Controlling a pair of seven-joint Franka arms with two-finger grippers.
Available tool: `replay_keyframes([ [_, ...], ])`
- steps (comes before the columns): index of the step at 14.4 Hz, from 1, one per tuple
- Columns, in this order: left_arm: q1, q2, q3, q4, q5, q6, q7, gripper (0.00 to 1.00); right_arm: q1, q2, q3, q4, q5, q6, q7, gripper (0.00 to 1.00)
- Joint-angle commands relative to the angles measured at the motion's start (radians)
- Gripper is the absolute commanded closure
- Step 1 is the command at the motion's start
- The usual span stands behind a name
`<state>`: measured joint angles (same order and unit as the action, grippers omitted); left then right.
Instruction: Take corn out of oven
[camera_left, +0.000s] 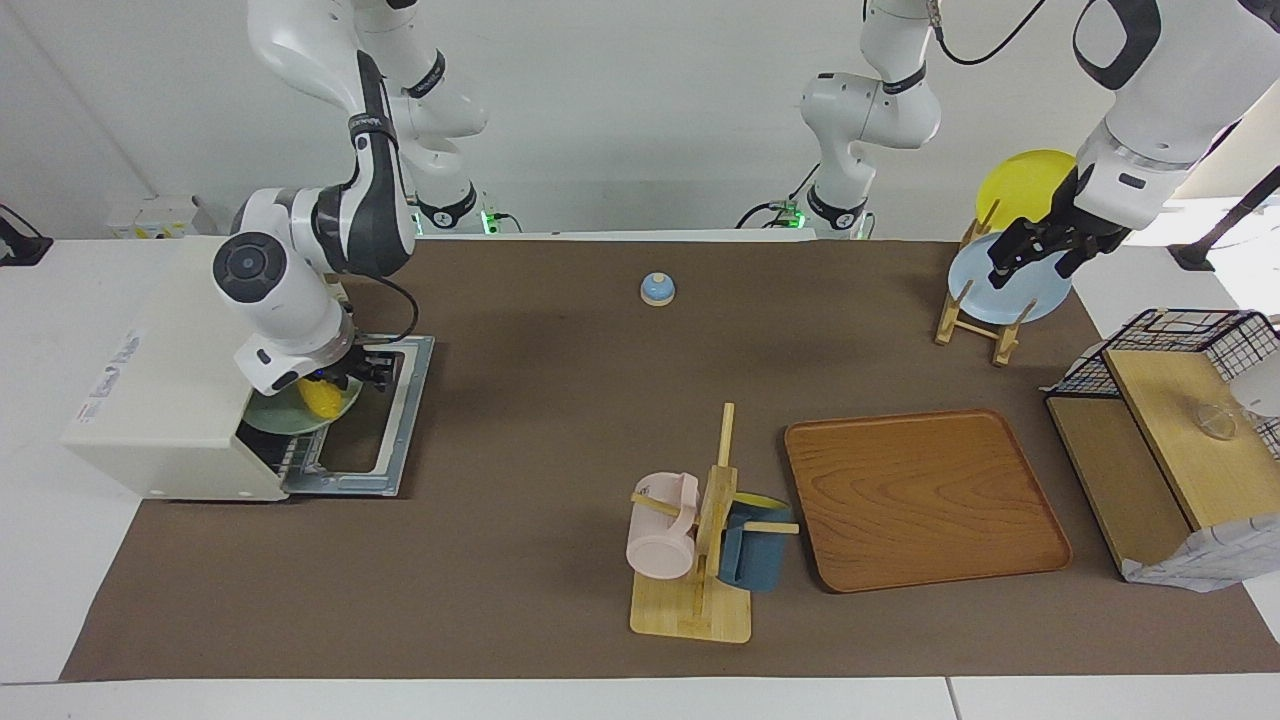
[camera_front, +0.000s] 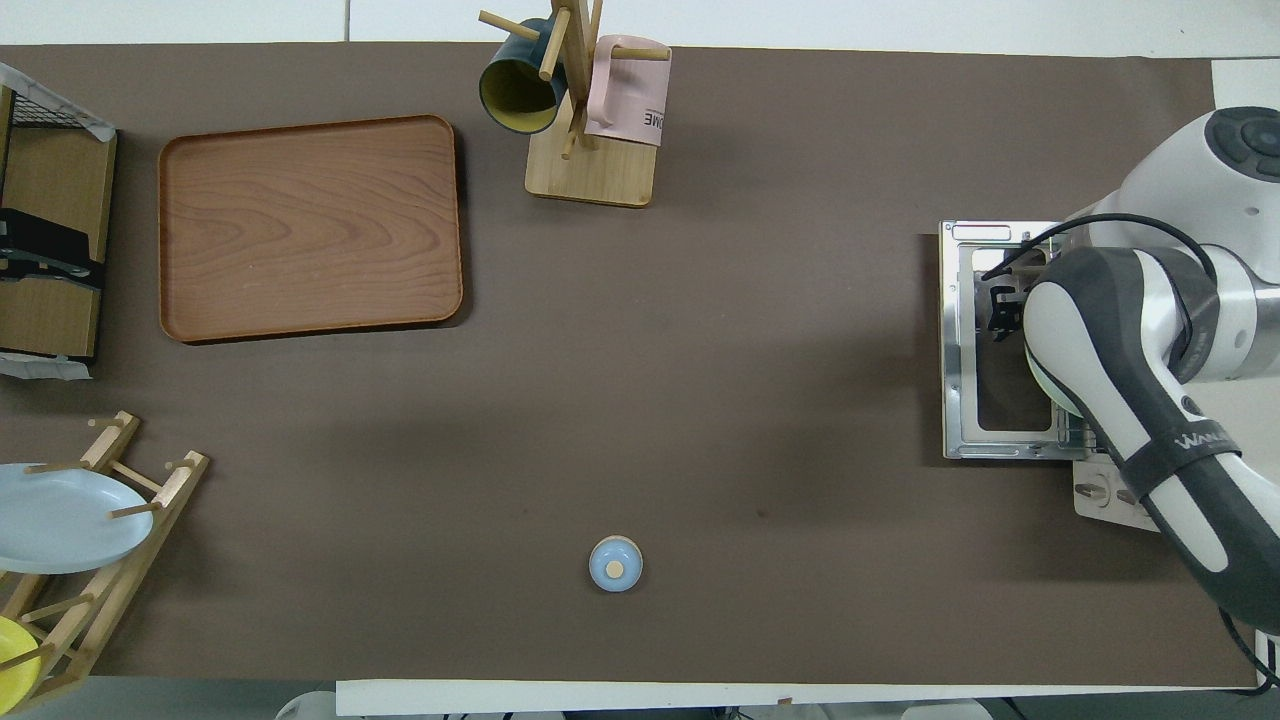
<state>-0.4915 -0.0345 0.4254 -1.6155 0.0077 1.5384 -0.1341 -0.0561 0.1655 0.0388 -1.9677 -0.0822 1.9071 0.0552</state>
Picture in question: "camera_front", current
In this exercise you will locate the brown table mat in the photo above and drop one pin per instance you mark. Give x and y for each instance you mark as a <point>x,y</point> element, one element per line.
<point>700,400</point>

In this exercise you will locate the brown wooden tray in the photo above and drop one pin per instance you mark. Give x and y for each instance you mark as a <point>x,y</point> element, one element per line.
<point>310,230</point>

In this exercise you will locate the light blue plate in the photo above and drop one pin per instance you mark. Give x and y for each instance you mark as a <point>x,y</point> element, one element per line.
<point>60,520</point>

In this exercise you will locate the blue bell with wooden knob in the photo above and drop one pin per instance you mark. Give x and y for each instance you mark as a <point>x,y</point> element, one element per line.
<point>615,565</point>

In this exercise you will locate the dark blue mug yellow inside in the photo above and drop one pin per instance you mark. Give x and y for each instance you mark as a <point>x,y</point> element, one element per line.
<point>520,95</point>

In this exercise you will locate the clear plastic wrap piece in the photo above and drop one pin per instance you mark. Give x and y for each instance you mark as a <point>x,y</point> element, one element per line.
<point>50,367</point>
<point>100,127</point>

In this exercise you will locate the beige oven knob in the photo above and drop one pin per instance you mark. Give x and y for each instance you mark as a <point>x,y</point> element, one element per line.
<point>1128,497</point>
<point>1092,491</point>

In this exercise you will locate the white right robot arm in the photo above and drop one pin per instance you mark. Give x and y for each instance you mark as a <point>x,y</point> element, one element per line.
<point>1100,330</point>

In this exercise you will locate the wooden mug tree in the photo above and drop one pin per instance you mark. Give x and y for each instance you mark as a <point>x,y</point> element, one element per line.
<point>590,175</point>

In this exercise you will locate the yellow plate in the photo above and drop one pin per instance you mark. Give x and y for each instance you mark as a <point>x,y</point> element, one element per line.
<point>15,660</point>

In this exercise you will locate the wooden shelf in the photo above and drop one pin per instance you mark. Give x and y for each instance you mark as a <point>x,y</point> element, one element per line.
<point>60,170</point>

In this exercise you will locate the pink mug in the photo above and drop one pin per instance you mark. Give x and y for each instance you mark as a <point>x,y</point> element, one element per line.
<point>625,100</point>

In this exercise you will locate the wooden dish rack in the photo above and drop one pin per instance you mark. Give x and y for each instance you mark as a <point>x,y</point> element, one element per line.
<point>180,480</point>

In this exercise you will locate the white toaster oven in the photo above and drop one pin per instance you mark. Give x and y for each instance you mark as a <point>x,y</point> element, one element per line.
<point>1105,512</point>

